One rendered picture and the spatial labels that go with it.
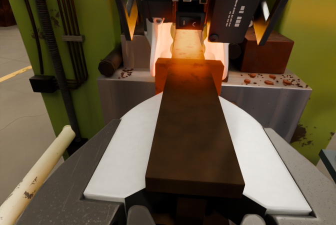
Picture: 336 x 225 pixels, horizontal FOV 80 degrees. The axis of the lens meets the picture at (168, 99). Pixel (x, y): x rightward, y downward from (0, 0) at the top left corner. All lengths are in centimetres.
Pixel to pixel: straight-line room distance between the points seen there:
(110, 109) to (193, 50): 26
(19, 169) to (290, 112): 157
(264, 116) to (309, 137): 38
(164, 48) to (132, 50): 22
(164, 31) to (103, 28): 40
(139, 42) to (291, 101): 30
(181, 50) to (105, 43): 41
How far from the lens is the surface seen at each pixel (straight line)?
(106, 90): 39
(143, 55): 41
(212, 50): 20
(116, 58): 40
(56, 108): 75
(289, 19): 58
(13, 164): 174
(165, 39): 19
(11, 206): 60
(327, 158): 61
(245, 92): 38
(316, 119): 75
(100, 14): 57
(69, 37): 60
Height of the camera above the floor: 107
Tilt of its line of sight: 31 degrees down
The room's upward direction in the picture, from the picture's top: 1 degrees clockwise
